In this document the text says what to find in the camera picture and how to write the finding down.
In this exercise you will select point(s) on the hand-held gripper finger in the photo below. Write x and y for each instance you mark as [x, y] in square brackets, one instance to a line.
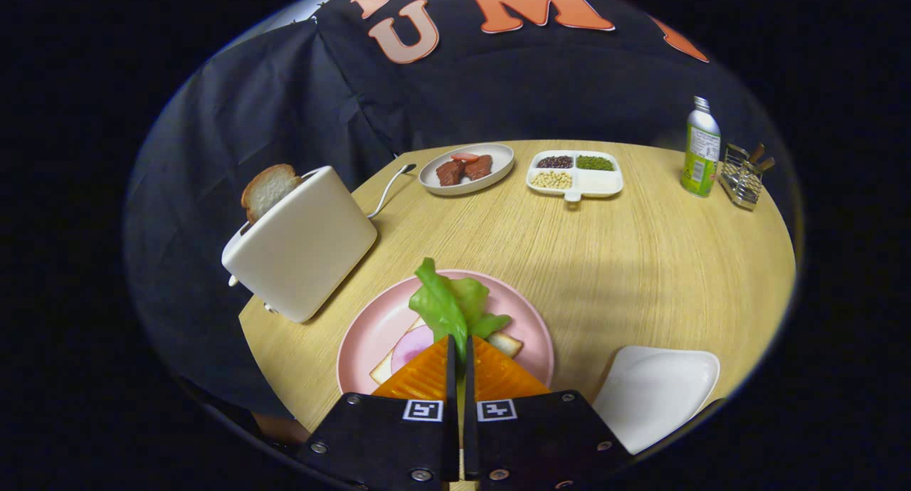
[451, 377]
[469, 377]

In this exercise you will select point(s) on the green lettuce leaf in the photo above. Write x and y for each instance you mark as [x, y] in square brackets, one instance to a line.
[445, 306]

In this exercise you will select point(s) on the toasted bread slice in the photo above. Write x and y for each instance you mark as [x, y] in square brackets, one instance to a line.
[267, 191]

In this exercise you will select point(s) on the pink ham slice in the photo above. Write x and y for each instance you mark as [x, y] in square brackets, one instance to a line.
[411, 347]

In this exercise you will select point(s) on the white bread slice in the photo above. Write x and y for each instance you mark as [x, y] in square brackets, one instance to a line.
[507, 344]

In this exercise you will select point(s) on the pink round plate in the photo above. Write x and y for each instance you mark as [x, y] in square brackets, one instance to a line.
[370, 327]

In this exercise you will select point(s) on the white square plate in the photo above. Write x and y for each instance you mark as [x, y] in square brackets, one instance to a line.
[655, 391]

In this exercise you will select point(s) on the white toaster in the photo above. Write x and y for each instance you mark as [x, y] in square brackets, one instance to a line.
[302, 252]

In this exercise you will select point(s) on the brown meat piece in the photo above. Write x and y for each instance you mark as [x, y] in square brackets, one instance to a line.
[450, 173]
[479, 167]

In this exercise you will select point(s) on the pile of soy beans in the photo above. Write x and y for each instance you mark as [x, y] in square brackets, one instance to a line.
[551, 180]

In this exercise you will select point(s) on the white oval plate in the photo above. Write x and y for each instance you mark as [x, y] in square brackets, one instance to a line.
[498, 165]

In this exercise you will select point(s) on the red tomato slice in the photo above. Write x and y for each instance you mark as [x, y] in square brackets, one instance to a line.
[465, 157]

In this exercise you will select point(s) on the pile of red beans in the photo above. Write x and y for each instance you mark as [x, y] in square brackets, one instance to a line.
[554, 162]

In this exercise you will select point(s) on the white divided dish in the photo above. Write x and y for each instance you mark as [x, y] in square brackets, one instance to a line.
[598, 183]

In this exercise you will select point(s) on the pile of green beans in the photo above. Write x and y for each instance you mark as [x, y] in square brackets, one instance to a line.
[594, 163]

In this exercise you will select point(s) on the green drink bottle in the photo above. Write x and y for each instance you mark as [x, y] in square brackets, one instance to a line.
[701, 156]

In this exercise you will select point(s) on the black backdrop cloth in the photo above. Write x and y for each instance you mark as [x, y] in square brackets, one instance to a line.
[249, 121]

